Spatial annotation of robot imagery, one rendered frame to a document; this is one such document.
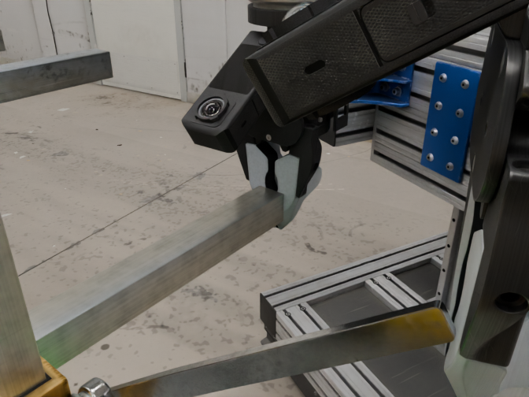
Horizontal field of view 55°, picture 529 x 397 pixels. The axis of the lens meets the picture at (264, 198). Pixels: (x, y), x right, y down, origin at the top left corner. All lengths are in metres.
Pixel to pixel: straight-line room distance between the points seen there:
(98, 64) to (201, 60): 3.04
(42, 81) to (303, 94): 0.44
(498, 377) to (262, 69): 0.13
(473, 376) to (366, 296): 1.23
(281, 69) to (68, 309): 0.24
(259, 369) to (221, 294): 1.52
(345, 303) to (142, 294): 1.05
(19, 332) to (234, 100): 0.22
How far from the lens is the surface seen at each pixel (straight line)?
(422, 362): 1.27
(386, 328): 0.20
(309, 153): 0.44
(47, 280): 1.96
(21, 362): 0.29
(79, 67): 0.60
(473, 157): 0.18
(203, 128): 0.38
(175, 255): 0.39
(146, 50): 3.98
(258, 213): 0.45
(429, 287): 1.49
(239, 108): 0.38
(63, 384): 0.30
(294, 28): 0.16
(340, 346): 0.21
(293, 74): 0.16
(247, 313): 1.67
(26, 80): 0.57
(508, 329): 0.17
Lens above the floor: 1.07
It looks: 27 degrees down
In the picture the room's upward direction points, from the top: straight up
